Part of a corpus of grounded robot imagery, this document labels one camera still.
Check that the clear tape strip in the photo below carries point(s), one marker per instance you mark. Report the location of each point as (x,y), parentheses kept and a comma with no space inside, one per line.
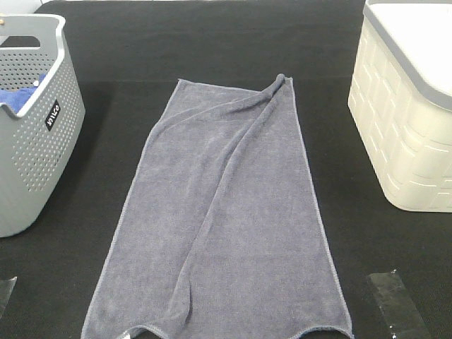
(397,307)
(6,288)
(125,335)

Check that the cream lidded storage box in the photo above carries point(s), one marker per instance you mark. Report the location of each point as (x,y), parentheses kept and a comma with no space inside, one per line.
(400,100)

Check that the right clear tape strip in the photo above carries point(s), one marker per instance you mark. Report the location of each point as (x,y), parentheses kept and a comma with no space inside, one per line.
(397,307)

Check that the grey-purple microfibre towel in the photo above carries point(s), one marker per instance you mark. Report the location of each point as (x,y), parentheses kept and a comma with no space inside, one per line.
(220,235)

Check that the blue cloth in basket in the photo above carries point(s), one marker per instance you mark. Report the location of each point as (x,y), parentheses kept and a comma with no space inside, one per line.
(15,99)

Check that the centre clear tape strip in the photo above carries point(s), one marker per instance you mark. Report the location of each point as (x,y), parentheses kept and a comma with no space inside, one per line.
(125,335)

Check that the left clear tape strip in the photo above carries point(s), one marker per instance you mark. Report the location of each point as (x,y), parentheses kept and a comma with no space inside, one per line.
(6,288)

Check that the black table cloth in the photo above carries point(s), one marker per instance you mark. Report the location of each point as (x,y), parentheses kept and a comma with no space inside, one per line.
(128,57)

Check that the grey perforated laundry basket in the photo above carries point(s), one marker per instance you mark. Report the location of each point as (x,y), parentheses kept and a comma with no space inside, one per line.
(37,142)

